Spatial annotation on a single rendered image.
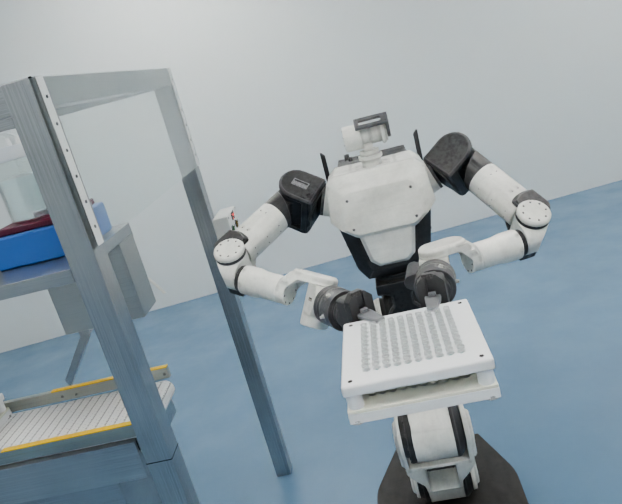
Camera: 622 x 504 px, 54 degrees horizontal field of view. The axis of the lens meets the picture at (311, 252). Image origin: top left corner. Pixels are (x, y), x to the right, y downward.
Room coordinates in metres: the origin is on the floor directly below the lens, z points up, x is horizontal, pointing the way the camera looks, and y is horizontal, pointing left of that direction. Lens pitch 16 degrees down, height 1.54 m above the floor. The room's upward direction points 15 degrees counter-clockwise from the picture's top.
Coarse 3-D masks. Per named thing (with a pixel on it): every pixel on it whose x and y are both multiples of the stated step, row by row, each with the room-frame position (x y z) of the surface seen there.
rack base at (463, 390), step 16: (432, 384) 0.90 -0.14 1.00; (448, 384) 0.89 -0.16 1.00; (464, 384) 0.88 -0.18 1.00; (496, 384) 0.85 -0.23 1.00; (368, 400) 0.90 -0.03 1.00; (384, 400) 0.89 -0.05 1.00; (400, 400) 0.88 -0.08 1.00; (416, 400) 0.87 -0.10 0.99; (432, 400) 0.87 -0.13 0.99; (448, 400) 0.86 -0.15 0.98; (464, 400) 0.86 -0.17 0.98; (480, 400) 0.85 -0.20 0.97; (352, 416) 0.88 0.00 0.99; (368, 416) 0.88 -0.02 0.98; (384, 416) 0.88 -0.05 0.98
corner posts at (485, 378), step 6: (480, 372) 0.86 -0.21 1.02; (486, 372) 0.85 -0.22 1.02; (492, 372) 0.86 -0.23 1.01; (480, 378) 0.86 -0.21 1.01; (486, 378) 0.85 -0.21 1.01; (492, 378) 0.86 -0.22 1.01; (480, 384) 0.86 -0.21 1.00; (486, 384) 0.86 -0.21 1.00; (354, 396) 0.89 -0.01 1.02; (360, 396) 0.89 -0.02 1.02; (348, 402) 0.89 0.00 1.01; (354, 402) 0.89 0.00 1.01; (360, 402) 0.89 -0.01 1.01; (354, 408) 0.89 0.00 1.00; (360, 408) 0.89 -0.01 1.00
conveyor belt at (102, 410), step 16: (160, 384) 1.53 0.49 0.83; (80, 400) 1.57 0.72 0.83; (96, 400) 1.54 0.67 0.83; (112, 400) 1.51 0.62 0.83; (16, 416) 1.57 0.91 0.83; (32, 416) 1.55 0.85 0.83; (48, 416) 1.52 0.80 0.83; (64, 416) 1.49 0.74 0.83; (80, 416) 1.47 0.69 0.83; (96, 416) 1.44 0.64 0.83; (112, 416) 1.42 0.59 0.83; (0, 432) 1.50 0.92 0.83; (16, 432) 1.48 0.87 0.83; (32, 432) 1.45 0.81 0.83; (48, 432) 1.43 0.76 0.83; (64, 432) 1.40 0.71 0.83; (0, 448) 1.41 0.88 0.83; (80, 448) 1.31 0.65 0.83
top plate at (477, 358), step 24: (408, 312) 1.10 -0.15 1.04; (432, 312) 1.07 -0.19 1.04; (456, 312) 1.04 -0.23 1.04; (360, 336) 1.05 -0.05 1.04; (408, 336) 1.00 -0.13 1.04; (480, 336) 0.93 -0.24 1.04; (360, 360) 0.96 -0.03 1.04; (432, 360) 0.89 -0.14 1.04; (456, 360) 0.87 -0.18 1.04; (480, 360) 0.86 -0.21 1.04; (360, 384) 0.88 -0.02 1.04; (384, 384) 0.88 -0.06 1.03; (408, 384) 0.87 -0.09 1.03
